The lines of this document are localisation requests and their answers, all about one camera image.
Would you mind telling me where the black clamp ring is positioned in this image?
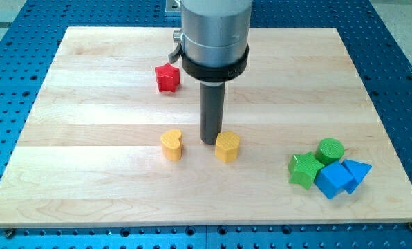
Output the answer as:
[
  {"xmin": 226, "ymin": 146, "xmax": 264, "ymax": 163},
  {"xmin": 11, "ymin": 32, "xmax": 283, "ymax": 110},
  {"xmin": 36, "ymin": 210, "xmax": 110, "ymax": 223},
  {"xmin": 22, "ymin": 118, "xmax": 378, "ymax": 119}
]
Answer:
[{"xmin": 181, "ymin": 44, "xmax": 250, "ymax": 83}]

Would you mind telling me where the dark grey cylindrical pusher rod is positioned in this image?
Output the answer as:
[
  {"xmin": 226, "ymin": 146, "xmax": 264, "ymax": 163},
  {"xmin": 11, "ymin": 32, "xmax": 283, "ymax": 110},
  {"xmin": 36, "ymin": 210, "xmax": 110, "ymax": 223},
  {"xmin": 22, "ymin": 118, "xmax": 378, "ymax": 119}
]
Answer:
[{"xmin": 200, "ymin": 82, "xmax": 225, "ymax": 145}]

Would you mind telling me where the yellow hexagon block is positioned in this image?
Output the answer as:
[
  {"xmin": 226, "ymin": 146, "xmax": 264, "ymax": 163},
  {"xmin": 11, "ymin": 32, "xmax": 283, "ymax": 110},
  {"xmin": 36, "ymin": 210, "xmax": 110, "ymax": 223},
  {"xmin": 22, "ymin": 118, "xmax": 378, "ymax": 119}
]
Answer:
[{"xmin": 215, "ymin": 131, "xmax": 241, "ymax": 163}]

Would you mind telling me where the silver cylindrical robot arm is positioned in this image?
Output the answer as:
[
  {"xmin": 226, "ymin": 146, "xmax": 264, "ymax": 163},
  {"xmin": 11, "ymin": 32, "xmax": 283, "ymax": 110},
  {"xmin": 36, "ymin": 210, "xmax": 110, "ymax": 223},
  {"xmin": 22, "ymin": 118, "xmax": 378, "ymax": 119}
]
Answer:
[{"xmin": 168, "ymin": 0, "xmax": 252, "ymax": 145}]

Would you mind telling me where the red star block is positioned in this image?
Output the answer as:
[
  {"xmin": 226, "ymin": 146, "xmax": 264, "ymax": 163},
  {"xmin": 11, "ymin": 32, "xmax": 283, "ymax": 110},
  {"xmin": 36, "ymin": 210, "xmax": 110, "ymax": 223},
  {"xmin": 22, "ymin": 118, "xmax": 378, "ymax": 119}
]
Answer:
[{"xmin": 154, "ymin": 63, "xmax": 180, "ymax": 93}]

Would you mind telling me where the yellow heart block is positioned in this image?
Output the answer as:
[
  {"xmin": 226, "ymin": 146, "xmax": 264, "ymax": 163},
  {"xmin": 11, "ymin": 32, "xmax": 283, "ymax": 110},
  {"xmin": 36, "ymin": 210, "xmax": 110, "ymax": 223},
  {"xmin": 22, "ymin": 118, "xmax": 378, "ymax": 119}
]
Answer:
[{"xmin": 160, "ymin": 129, "xmax": 183, "ymax": 161}]

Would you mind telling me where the light wooden board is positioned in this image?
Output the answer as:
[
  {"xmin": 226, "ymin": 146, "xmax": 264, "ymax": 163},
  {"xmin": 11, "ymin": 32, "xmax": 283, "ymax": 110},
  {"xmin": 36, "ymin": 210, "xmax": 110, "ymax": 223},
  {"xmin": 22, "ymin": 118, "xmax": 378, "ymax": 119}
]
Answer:
[{"xmin": 0, "ymin": 26, "xmax": 412, "ymax": 228}]

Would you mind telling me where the green star block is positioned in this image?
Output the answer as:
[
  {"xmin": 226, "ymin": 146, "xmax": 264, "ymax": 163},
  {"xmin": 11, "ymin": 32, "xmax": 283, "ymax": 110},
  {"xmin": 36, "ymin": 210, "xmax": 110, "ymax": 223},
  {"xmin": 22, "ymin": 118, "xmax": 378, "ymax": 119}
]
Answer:
[{"xmin": 288, "ymin": 152, "xmax": 325, "ymax": 190}]

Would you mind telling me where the green cylinder block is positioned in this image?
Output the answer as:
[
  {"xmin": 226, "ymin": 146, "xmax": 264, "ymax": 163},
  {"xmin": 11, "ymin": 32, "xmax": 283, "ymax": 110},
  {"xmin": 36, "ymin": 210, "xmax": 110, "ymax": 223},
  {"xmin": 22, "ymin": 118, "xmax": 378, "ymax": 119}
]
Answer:
[{"xmin": 315, "ymin": 138, "xmax": 345, "ymax": 165}]

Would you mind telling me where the blue cube block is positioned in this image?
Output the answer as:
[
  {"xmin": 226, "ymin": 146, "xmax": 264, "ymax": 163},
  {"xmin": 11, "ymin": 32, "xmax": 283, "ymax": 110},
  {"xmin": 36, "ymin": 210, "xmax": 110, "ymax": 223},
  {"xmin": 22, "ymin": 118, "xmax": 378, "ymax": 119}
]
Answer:
[{"xmin": 314, "ymin": 161, "xmax": 353, "ymax": 199}]

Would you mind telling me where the blue triangle block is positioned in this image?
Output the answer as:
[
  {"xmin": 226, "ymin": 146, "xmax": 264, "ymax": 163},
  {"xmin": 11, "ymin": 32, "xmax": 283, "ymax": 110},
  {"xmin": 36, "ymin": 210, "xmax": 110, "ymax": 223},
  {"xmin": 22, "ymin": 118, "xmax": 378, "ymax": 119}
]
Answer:
[{"xmin": 341, "ymin": 159, "xmax": 372, "ymax": 194}]

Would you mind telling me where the silver metal bracket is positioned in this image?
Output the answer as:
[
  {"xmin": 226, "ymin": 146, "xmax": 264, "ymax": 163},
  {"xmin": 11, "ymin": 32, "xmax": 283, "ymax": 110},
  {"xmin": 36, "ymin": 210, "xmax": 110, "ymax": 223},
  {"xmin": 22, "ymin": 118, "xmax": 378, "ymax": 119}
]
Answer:
[{"xmin": 165, "ymin": 0, "xmax": 181, "ymax": 15}]

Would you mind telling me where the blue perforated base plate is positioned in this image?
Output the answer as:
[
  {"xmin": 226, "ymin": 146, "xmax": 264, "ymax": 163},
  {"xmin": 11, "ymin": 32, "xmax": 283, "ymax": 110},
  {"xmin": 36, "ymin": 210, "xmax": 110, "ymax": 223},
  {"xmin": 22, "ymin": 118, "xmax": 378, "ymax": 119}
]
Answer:
[{"xmin": 0, "ymin": 0, "xmax": 412, "ymax": 248}]

